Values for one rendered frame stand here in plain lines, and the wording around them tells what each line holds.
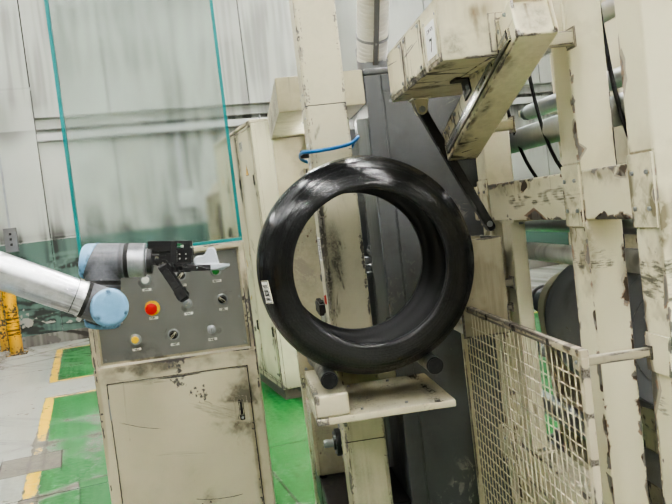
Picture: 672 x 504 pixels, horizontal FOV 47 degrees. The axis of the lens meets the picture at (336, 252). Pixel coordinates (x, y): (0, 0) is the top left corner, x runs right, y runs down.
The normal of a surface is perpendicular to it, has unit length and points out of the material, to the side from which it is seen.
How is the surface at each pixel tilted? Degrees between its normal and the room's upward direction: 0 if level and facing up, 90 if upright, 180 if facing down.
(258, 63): 90
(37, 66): 90
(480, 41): 90
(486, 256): 90
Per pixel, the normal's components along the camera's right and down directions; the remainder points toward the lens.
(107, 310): 0.46, -0.02
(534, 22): 0.07, -0.27
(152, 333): 0.11, 0.04
